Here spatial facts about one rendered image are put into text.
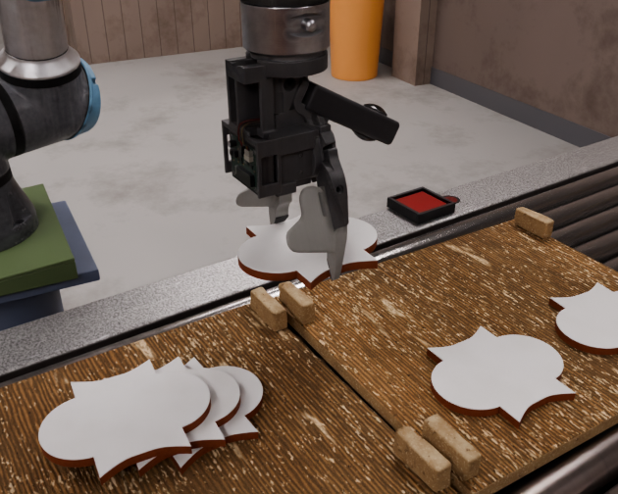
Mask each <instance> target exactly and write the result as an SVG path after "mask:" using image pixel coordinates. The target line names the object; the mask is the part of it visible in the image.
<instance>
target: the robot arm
mask: <svg viewBox="0 0 618 494"><path fill-rule="evenodd" d="M330 3H331V0H240V12H241V28H242V45H243V48H244V49H245V50H246V52H245V56H243V57H237V58H230V59H225V62H226V77H227V92H228V107H229V118H228V119H225V120H222V134H223V147H224V161H225V173H232V176H233V177H234V178H236V179H237V180H238V181H240V182H241V183H242V184H243V185H245V186H246V187H247V188H246V189H245V190H243V191H241V192H240V193H239V194H238V195H237V197H236V200H235V202H236V205H237V206H239V207H269V217H270V224H274V223H279V222H284V221H285V220H286V219H287V218H288V216H289V214H288V207H289V204H290V203H291V202H292V193H294V192H296V186H300V185H304V184H308V183H311V181H312V182H316V181H317V186H318V187H317V186H306V187H304V188H303V189H302V190H301V192H300V194H299V204H300V210H301V217H300V219H299V221H298V222H297V223H296V224H294V225H293V226H292V227H291V228H290V229H289V230H288V232H287V233H286V244H287V246H288V248H289V249H290V250H291V251H292V252H295V253H327V262H328V266H329V269H330V275H331V279H332V280H336V279H339V277H340V272H341V268H342V263H343V258H344V252H345V246H346V240H347V225H348V224H349V219H348V194H347V185H346V180H345V176H344V172H343V169H342V166H341V163H340V160H339V157H338V152H337V148H336V145H335V136H334V133H333V132H332V130H331V125H330V124H329V123H328V121H329V120H330V121H332V122H334V123H337V124H340V125H343V126H345V127H347V128H350V129H352V131H353V132H354V134H355V135H356V136H357V137H358V138H360V139H361V140H364V141H376V140H378V141H380V142H383V143H384V144H386V145H389V144H391V143H392V141H393V139H394V137H395V136H396V133H397V131H398V129H399V122H397V121H395V120H393V119H391V118H389V117H387V113H386V111H385V110H384V109H383V108H382V107H380V106H379V105H376V104H364V105H361V104H359V103H357V102H355V101H352V100H350V99H348V98H346V97H344V96H342V95H340V94H337V93H335V92H333V91H331V90H329V89H328V88H326V87H323V86H321V85H319V84H317V83H315V82H313V81H310V80H309V79H308V75H313V74H319V73H321V72H323V71H325V70H326V69H327V68H328V50H327V48H328V47H329V46H330ZM0 26H1V31H2V37H3V42H4V48H3V49H2V50H1V51H0V252H2V251H4V250H7V249H9V248H12V247H14V246H16V245H18V244H20V243H21V242H23V241H25V240H26V239H27V238H29V237H30V236H31V235H32V234H33V233H34V232H35V230H36V229H37V227H38V217H37V213H36V211H35V208H34V206H33V204H32V203H31V201H30V200H29V199H28V197H27V196H26V194H25V193H24V191H23V190H22V189H21V187H20V186H19V184H18V183H17V182H16V180H15V179H14V177H13V174H12V171H11V167H10V164H9V159H11V158H14V157H17V156H20V155H22V154H24V153H27V152H30V151H33V150H36V149H39V148H42V147H45V146H48V145H51V144H54V143H57V142H60V141H63V140H71V139H73V138H75V137H77V136H78V135H80V134H82V133H85V132H87V131H89V130H91V129H92V128H93V127H94V126H95V125H96V123H97V121H98V119H99V115H100V110H101V96H100V90H99V85H98V84H96V82H95V79H96V77H95V74H94V72H93V70H92V68H91V67H90V65H89V64H88V63H87V62H86V61H85V60H84V59H82V58H81V57H80V56H79V53H78V52H77V51H76V50H75V49H74V48H73V47H71V46H70V45H68V38H67V30H66V22H65V13H64V5H63V0H0ZM228 134H229V135H230V140H229V141H228ZM228 146H229V147H230V155H231V158H232V159H231V160H229V149H228Z"/></svg>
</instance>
